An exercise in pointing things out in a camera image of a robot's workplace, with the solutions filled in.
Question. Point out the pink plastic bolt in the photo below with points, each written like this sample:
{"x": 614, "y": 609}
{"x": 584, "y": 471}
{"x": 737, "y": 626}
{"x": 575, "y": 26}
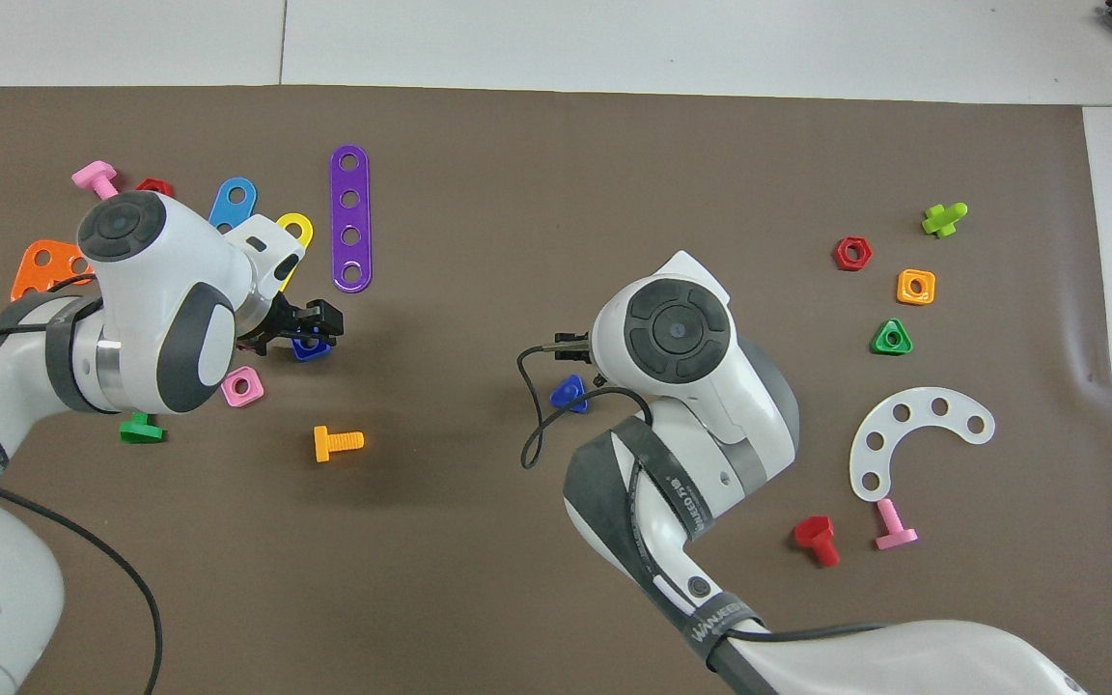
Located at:
{"x": 93, "y": 177}
{"x": 892, "y": 528}

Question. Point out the dark green plastic bolt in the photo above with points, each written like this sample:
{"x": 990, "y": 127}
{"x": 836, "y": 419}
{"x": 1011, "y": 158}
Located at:
{"x": 141, "y": 432}

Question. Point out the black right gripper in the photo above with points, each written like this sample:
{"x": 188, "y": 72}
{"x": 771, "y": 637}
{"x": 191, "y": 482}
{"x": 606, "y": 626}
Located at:
{"x": 573, "y": 341}

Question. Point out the lime green plastic bolt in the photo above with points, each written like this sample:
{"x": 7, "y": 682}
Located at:
{"x": 940, "y": 221}

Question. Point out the orange square plastic nut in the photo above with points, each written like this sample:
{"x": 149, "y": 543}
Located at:
{"x": 904, "y": 288}

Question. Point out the brown table mat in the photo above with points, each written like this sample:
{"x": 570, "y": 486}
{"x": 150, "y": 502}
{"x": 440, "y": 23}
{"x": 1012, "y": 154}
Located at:
{"x": 479, "y": 579}

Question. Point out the pink square plastic nut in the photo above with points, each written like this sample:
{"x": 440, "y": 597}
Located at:
{"x": 249, "y": 398}

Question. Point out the green triangular plastic nut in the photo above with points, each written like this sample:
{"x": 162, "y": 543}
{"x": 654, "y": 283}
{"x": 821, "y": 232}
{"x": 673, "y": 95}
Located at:
{"x": 880, "y": 344}

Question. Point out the orange plastic bolt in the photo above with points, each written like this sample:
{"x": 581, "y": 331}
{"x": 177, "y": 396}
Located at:
{"x": 334, "y": 443}

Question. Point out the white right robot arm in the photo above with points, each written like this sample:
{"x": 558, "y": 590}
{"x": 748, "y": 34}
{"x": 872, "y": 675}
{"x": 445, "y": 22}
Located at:
{"x": 691, "y": 405}

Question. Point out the white curved perforated plate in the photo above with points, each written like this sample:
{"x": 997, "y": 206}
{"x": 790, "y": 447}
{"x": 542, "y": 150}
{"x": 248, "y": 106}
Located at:
{"x": 863, "y": 461}

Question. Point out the purple four-hole plastic plate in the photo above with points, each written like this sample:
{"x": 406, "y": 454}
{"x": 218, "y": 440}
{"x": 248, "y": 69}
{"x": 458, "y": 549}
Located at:
{"x": 350, "y": 217}

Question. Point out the blue square plastic nut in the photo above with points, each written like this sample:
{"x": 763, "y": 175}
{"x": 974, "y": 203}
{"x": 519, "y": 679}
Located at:
{"x": 309, "y": 350}

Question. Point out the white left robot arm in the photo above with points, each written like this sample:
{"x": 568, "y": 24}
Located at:
{"x": 146, "y": 309}

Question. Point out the blue plastic bolt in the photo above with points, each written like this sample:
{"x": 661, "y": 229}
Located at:
{"x": 568, "y": 392}

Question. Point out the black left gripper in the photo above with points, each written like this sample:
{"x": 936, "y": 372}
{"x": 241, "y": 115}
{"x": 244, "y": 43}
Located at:
{"x": 276, "y": 323}

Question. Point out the yellow three-hole plastic plate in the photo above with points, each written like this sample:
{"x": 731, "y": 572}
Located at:
{"x": 302, "y": 221}

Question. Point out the blue two-hole plastic plate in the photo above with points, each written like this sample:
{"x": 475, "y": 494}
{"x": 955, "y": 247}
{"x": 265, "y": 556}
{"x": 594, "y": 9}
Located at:
{"x": 228, "y": 207}

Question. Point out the red plastic bolt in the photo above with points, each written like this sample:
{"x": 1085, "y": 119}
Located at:
{"x": 817, "y": 534}

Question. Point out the orange perforated plastic plate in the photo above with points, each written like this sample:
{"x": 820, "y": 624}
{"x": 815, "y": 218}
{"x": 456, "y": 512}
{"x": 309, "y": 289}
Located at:
{"x": 35, "y": 265}

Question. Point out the red hexagonal plastic nut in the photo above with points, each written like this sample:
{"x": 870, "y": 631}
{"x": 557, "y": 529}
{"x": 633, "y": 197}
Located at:
{"x": 841, "y": 254}
{"x": 154, "y": 185}

